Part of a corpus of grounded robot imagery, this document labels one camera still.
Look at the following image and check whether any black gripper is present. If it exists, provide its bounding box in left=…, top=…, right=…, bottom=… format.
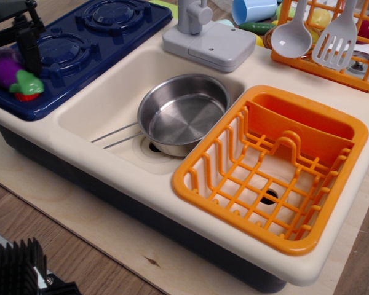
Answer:
left=0, top=1, right=46, bottom=75

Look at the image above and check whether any purple toy eggplant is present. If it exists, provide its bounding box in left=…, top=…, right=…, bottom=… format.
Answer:
left=0, top=47, right=44, bottom=95

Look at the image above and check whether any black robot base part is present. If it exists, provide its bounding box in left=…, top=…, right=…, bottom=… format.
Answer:
left=0, top=238, right=81, bottom=294

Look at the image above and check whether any steel pan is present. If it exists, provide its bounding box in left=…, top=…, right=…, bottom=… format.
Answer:
left=92, top=74, right=231, bottom=157

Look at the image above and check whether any navy blue toy stove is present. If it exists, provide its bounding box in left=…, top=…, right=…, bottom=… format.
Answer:
left=0, top=1, right=172, bottom=121

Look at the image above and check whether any red stove knob front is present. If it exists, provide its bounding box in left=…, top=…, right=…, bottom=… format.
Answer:
left=14, top=93, right=41, bottom=102

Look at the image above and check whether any cream toy sink unit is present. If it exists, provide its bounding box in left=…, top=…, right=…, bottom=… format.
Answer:
left=0, top=31, right=369, bottom=294

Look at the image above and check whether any grey toy faucet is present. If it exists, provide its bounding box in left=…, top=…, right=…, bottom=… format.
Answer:
left=162, top=1, right=256, bottom=73

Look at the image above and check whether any wooden base board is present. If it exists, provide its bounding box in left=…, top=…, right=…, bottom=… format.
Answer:
left=0, top=0, right=369, bottom=295

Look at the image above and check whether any light blue plastic cup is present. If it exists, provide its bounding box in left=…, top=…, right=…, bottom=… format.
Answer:
left=232, top=0, right=277, bottom=25

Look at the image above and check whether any green toy cucumber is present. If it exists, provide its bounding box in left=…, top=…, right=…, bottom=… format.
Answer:
left=239, top=22, right=276, bottom=35

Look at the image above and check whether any grey toy ladle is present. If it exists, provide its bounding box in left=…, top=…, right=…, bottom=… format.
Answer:
left=271, top=0, right=312, bottom=58

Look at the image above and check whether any orange dish basket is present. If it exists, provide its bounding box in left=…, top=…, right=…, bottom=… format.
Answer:
left=172, top=85, right=368, bottom=256

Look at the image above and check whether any yellow toy fruit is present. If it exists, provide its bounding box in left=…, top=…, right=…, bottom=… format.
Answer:
left=309, top=9, right=331, bottom=28

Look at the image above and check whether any grey toy slotted spatula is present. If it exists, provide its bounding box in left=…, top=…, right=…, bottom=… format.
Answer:
left=312, top=1, right=357, bottom=71

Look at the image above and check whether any orange utensil rack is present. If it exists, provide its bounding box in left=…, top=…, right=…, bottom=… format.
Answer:
left=271, top=1, right=369, bottom=93

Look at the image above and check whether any steel pot lid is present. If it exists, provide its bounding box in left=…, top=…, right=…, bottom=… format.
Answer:
left=345, top=50, right=369, bottom=79

